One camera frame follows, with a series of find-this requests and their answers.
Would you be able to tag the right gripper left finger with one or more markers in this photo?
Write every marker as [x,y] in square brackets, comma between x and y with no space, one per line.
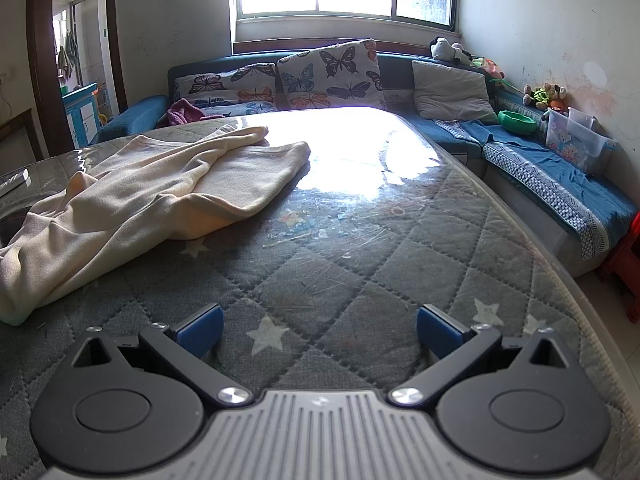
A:
[177,351]

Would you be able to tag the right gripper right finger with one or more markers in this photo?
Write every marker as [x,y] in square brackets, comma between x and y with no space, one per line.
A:
[459,350]

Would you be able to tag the cream sweatshirt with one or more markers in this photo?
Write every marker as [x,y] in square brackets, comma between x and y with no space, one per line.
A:
[147,192]

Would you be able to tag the red plastic stool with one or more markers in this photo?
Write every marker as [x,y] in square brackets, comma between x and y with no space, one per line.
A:
[624,264]

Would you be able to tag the blue corner sofa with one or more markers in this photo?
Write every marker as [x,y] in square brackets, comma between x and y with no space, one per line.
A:
[580,218]

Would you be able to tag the magenta cloth on sofa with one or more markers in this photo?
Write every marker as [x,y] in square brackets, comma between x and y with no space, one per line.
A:
[184,112]

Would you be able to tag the green plastic bowl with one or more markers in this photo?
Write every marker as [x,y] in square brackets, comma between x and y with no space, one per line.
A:
[517,123]

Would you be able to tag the remote control on table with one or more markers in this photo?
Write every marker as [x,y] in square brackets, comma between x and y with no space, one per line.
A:
[13,182]

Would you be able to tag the clear plastic storage box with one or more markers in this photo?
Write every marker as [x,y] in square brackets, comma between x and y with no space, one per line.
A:
[583,147]

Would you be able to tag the grey square cushion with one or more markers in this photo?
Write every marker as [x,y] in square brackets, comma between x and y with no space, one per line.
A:
[451,94]

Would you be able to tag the blue white cabinet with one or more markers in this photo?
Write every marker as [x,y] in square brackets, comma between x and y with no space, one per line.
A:
[82,114]

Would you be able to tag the flat butterfly print pillow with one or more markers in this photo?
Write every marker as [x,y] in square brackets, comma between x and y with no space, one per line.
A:
[251,89]

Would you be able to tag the brown green plush toys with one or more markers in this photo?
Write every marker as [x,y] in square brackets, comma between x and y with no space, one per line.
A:
[547,97]

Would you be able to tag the orange green plush toy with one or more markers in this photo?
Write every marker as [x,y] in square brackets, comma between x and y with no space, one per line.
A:
[491,68]

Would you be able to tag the upright butterfly print pillow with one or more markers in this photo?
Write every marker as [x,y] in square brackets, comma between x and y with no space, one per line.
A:
[340,75]

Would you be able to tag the black white plush toy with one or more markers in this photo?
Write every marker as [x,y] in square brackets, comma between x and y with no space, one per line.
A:
[443,51]

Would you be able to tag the dark wooden door frame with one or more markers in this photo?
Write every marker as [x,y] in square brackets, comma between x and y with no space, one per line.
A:
[40,43]

